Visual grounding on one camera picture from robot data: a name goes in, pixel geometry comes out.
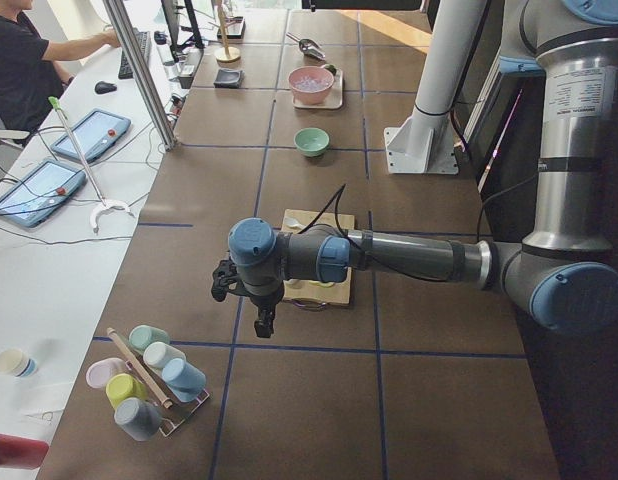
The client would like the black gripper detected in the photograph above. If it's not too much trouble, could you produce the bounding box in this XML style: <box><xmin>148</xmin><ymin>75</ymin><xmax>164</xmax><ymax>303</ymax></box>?
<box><xmin>211</xmin><ymin>258</ymin><xmax>283</xmax><ymax>338</ymax></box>

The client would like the white plastic spoon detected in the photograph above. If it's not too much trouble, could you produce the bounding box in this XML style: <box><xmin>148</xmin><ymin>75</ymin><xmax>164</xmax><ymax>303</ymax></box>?
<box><xmin>283</xmin><ymin>216</ymin><xmax>306</xmax><ymax>233</ymax></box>

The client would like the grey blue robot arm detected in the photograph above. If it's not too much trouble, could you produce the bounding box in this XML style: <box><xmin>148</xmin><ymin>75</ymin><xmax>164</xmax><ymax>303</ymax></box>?
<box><xmin>211</xmin><ymin>1</ymin><xmax>618</xmax><ymax>338</ymax></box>

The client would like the mint green bowl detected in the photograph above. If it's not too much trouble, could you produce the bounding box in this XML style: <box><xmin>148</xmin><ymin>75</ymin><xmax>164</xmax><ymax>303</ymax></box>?
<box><xmin>294</xmin><ymin>127</ymin><xmax>330</xmax><ymax>158</ymax></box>

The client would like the pink bowl of ice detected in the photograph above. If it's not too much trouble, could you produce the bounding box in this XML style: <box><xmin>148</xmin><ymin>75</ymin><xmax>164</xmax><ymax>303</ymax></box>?
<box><xmin>288</xmin><ymin>66</ymin><xmax>335</xmax><ymax>105</ymax></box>

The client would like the wooden cutting board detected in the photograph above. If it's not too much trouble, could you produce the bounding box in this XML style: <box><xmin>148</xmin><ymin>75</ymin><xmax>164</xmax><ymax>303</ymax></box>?
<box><xmin>281</xmin><ymin>209</ymin><xmax>352</xmax><ymax>311</ymax></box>

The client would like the blue cup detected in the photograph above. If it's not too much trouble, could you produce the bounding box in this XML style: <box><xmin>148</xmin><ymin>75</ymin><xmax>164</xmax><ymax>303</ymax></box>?
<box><xmin>161</xmin><ymin>358</ymin><xmax>207</xmax><ymax>402</ymax></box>

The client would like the white cup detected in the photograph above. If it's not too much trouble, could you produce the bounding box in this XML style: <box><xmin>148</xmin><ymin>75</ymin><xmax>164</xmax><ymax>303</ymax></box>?
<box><xmin>143</xmin><ymin>341</ymin><xmax>186</xmax><ymax>373</ymax></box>

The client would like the green cup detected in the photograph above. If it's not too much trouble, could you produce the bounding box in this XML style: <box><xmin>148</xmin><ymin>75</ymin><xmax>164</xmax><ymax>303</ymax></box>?
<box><xmin>128</xmin><ymin>324</ymin><xmax>171</xmax><ymax>354</ymax></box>

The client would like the grey cup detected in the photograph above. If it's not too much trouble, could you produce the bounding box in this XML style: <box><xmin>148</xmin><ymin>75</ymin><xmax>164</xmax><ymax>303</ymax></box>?
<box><xmin>114</xmin><ymin>397</ymin><xmax>162</xmax><ymax>441</ymax></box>

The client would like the yellow cup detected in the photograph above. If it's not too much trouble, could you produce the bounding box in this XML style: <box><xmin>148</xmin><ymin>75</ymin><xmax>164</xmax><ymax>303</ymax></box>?
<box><xmin>105</xmin><ymin>373</ymin><xmax>148</xmax><ymax>409</ymax></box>

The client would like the pink cup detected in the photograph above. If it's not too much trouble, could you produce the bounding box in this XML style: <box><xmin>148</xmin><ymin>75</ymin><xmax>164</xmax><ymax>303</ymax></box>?
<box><xmin>85</xmin><ymin>357</ymin><xmax>127</xmax><ymax>390</ymax></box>

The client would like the white reacher grabber tool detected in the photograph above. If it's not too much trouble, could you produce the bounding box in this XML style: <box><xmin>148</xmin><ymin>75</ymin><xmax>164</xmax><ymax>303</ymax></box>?
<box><xmin>48</xmin><ymin>96</ymin><xmax>134</xmax><ymax>234</ymax></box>

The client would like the cream serving tray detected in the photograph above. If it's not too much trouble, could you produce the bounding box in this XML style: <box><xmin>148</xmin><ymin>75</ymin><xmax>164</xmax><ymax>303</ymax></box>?
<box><xmin>291</xmin><ymin>68</ymin><xmax>344</xmax><ymax>109</ymax></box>

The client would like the dark square dish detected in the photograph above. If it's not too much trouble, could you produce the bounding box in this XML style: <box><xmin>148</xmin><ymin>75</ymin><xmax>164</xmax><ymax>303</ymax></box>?
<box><xmin>213</xmin><ymin>68</ymin><xmax>244</xmax><ymax>89</ymax></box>

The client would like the far teach pendant tablet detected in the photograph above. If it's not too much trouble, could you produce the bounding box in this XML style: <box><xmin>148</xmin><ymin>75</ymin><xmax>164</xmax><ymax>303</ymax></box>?
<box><xmin>72</xmin><ymin>109</ymin><xmax>131</xmax><ymax>163</ymax></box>

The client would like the teach pendant tablet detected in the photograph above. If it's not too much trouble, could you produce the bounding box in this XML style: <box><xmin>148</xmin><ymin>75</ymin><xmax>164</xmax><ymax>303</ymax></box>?
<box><xmin>0</xmin><ymin>158</ymin><xmax>86</xmax><ymax>228</ymax></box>
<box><xmin>72</xmin><ymin>109</ymin><xmax>131</xmax><ymax>163</ymax></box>

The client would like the wooden paper towel holder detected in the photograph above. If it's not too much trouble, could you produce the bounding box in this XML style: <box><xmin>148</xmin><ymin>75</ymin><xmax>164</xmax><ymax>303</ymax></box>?
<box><xmin>214</xmin><ymin>0</ymin><xmax>241</xmax><ymax>64</ymax></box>

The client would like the paper cup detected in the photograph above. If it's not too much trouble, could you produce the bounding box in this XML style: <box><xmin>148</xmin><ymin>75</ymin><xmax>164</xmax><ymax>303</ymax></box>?
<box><xmin>0</xmin><ymin>348</ymin><xmax>37</xmax><ymax>378</ymax></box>

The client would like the near teach pendant tablet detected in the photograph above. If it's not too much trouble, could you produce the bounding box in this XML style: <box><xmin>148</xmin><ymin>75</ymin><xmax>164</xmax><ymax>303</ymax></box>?
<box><xmin>0</xmin><ymin>158</ymin><xmax>86</xmax><ymax>228</ymax></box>

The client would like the black computer mouse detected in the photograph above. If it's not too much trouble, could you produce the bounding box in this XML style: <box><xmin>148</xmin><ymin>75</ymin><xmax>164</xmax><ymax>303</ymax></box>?
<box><xmin>94</xmin><ymin>81</ymin><xmax>117</xmax><ymax>95</ymax></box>

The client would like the red bottle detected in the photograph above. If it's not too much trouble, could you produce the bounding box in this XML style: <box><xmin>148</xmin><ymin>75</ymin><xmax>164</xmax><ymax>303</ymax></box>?
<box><xmin>0</xmin><ymin>433</ymin><xmax>49</xmax><ymax>470</ymax></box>

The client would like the black keyboard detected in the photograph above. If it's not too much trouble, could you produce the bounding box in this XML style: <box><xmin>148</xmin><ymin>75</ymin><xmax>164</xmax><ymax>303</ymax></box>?
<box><xmin>117</xmin><ymin>30</ymin><xmax>153</xmax><ymax>80</ymax></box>

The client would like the black monitor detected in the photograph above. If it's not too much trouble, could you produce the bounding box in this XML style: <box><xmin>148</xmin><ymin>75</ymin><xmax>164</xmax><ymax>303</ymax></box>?
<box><xmin>161</xmin><ymin>0</ymin><xmax>205</xmax><ymax>62</ymax></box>

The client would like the person in black shirt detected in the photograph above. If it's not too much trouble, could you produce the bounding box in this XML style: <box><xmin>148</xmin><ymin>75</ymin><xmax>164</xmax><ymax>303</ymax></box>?
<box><xmin>0</xmin><ymin>0</ymin><xmax>120</xmax><ymax>134</ymax></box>

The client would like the wire cup rack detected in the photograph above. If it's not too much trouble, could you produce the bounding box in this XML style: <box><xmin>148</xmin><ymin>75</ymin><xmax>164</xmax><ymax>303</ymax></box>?
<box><xmin>107</xmin><ymin>328</ymin><xmax>210</xmax><ymax>438</ymax></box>

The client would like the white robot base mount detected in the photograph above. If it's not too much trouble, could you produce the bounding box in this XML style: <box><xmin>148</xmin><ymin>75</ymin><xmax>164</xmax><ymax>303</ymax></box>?
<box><xmin>384</xmin><ymin>0</ymin><xmax>487</xmax><ymax>175</ymax></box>

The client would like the aluminium frame post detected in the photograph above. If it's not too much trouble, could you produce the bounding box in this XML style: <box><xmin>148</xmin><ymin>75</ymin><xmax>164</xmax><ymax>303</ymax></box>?
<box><xmin>103</xmin><ymin>0</ymin><xmax>177</xmax><ymax>151</ymax></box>

